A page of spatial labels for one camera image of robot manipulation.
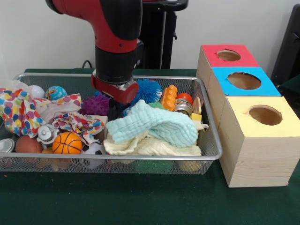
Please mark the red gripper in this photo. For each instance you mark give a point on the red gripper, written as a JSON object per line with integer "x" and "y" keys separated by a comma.
{"x": 110, "y": 91}

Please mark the purple spiky toy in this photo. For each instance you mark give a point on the purple spiky toy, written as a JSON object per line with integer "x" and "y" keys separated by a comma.
{"x": 96, "y": 105}

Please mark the light blue knitted cloth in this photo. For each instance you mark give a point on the light blue knitted cloth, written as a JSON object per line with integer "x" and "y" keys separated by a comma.
{"x": 164, "y": 124}

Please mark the cream knitted cloth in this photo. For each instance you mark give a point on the cream knitted cloth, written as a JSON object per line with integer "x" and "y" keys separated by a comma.
{"x": 164, "y": 148}

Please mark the colourful patterned cloth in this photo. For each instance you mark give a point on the colourful patterned cloth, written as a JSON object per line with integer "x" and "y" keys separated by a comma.
{"x": 79, "y": 122}
{"x": 16, "y": 110}

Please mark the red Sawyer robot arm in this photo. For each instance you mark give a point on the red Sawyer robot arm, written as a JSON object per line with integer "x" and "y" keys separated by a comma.
{"x": 112, "y": 28}

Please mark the shallow mesh bin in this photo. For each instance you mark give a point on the shallow mesh bin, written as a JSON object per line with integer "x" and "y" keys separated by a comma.
{"x": 58, "y": 164}

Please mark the wooden box with three holes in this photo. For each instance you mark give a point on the wooden box with three holes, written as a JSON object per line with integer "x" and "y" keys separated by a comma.
{"x": 257, "y": 159}

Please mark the blue spiky ball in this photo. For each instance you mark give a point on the blue spiky ball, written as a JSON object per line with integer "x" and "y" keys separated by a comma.
{"x": 150, "y": 89}

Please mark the orange and purple toy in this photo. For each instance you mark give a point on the orange and purple toy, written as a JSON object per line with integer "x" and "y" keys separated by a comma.
{"x": 170, "y": 97}

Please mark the small orange basketball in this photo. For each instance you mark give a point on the small orange basketball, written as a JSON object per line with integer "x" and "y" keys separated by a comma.
{"x": 67, "y": 143}

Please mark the small globe ball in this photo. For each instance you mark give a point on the small globe ball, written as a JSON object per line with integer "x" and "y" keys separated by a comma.
{"x": 55, "y": 92}

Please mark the silver astronaut toy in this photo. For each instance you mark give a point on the silver astronaut toy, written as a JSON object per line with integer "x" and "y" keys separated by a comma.
{"x": 45, "y": 134}

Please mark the brown red ball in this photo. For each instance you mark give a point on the brown red ball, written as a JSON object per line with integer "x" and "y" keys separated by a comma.
{"x": 28, "y": 145}

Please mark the dark green side tablecloth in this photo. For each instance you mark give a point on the dark green side tablecloth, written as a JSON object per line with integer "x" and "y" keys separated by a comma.
{"x": 291, "y": 87}

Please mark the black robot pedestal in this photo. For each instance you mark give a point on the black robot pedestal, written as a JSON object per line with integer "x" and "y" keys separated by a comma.
{"x": 164, "y": 47}

